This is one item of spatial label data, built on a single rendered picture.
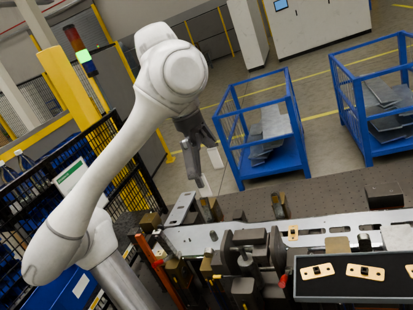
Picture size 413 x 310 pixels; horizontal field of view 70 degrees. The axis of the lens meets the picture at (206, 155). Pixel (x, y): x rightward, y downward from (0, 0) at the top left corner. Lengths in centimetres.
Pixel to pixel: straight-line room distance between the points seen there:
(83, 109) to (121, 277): 111
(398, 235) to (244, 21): 808
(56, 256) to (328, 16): 858
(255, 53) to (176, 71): 841
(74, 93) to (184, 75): 139
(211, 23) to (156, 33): 1234
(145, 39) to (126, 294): 72
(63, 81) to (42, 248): 117
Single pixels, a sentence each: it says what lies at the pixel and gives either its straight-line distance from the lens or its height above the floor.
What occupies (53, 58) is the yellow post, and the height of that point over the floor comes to 194.
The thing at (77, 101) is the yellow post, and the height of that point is 170.
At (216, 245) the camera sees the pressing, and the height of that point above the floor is 100.
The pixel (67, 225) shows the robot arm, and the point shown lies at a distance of 80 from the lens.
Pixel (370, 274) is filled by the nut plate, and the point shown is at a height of 116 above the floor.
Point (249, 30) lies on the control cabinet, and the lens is 880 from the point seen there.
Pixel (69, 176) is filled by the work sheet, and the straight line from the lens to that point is 162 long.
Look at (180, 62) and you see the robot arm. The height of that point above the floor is 180.
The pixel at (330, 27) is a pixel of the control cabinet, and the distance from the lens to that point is 896.
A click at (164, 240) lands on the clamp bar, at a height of 117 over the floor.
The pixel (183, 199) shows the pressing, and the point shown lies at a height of 100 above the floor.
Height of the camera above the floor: 185
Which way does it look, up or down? 24 degrees down
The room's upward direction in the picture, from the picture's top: 22 degrees counter-clockwise
